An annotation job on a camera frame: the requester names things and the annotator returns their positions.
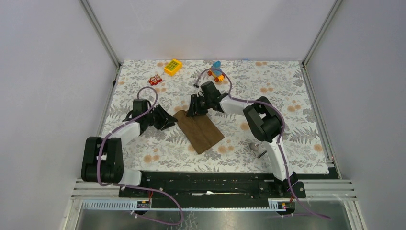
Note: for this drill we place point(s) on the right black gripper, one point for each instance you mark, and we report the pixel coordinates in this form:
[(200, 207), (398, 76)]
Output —
[(194, 109)]

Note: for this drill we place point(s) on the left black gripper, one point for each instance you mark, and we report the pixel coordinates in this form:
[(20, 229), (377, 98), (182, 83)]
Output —
[(166, 120)]

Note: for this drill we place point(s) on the brown cloth napkin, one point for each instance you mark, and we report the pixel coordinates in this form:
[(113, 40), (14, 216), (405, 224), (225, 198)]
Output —
[(200, 131)]

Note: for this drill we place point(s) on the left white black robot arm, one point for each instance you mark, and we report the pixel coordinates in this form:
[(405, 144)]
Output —
[(103, 160)]

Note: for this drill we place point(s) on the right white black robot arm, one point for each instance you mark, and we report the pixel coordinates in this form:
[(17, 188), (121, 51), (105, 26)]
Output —
[(265, 123)]

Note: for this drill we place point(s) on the red toy block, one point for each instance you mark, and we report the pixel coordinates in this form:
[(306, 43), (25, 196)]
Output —
[(155, 80)]

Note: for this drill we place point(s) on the blue orange toy car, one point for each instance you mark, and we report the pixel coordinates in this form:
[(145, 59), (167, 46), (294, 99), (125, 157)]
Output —
[(216, 72)]

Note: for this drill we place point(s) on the yellow toy block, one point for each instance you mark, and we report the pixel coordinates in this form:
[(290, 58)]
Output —
[(173, 67)]

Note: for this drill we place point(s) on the metal spoon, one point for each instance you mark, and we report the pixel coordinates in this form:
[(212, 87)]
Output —
[(254, 146)]

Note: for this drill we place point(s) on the floral tablecloth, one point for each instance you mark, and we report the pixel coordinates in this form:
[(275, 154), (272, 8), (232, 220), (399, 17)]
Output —
[(169, 150)]

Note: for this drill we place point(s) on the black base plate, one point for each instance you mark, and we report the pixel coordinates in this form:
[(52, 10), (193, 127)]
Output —
[(208, 190)]

